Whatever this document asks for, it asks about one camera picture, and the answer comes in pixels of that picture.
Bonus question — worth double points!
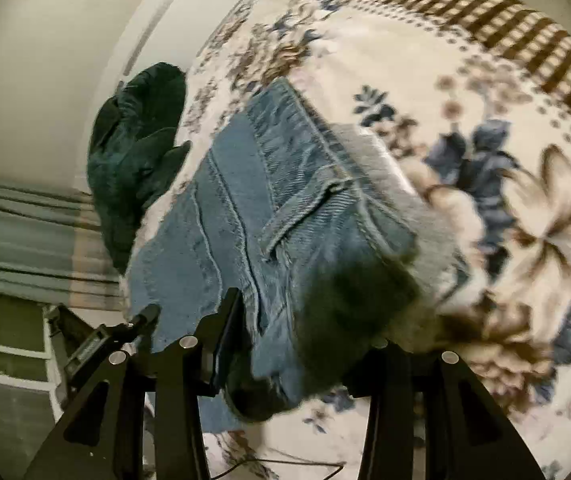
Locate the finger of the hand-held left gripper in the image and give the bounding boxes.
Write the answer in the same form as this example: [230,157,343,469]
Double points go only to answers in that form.
[126,304,161,333]

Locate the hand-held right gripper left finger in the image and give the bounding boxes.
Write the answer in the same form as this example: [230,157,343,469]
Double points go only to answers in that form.
[23,287,241,480]

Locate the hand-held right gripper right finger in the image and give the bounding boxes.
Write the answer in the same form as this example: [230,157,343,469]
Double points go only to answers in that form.
[358,337,549,480]

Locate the blue denim pants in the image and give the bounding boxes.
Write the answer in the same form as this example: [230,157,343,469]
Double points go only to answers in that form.
[126,77,459,433]

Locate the window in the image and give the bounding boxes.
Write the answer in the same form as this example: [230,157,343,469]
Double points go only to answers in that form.
[0,285,66,480]

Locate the green striped curtain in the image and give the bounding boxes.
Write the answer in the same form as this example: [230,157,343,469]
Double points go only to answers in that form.
[0,175,126,306]

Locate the dark green blanket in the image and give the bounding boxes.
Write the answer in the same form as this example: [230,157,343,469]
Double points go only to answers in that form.
[88,62,192,276]

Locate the bed with floral bedspread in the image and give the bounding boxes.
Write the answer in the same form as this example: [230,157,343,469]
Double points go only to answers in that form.
[126,0,571,480]

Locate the white headboard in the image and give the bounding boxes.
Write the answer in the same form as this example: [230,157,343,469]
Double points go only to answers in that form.
[86,0,266,191]

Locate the black cable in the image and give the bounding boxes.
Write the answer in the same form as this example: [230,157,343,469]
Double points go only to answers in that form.
[210,456,343,480]

